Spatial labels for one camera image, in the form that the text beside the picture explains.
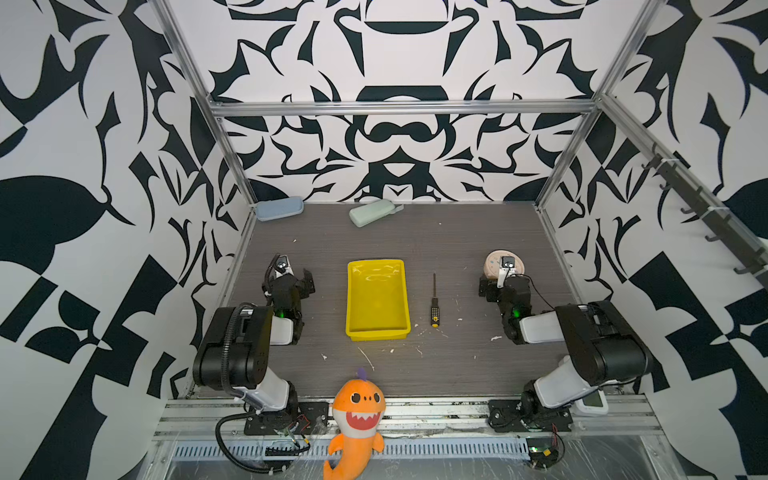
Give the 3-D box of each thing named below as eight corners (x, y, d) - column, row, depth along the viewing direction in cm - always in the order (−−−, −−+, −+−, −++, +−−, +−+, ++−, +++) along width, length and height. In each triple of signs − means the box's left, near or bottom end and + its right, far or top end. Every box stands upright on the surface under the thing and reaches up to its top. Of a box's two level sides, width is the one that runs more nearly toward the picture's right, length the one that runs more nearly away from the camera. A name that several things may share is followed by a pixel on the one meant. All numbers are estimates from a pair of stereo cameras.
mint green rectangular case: (356, 230, 114) (356, 224, 111) (347, 217, 118) (347, 211, 115) (402, 210, 120) (402, 205, 118) (392, 199, 124) (392, 193, 122)
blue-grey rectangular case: (256, 222, 115) (254, 218, 114) (257, 205, 121) (255, 201, 119) (304, 215, 118) (303, 211, 116) (303, 199, 124) (302, 195, 122)
